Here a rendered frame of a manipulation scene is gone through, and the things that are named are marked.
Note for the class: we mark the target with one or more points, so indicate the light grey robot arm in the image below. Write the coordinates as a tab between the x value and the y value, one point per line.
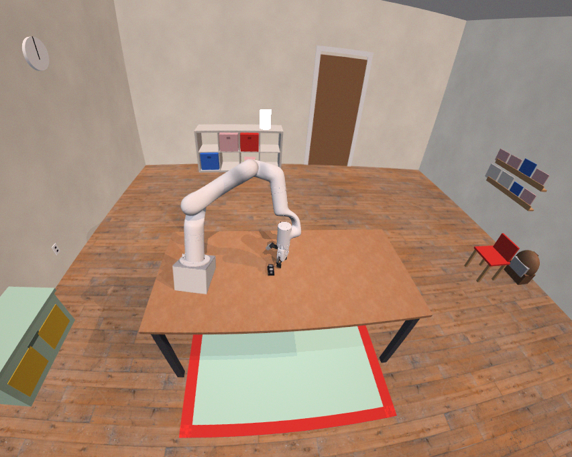
194	205

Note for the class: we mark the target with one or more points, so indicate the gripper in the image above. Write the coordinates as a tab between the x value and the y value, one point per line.
281	256

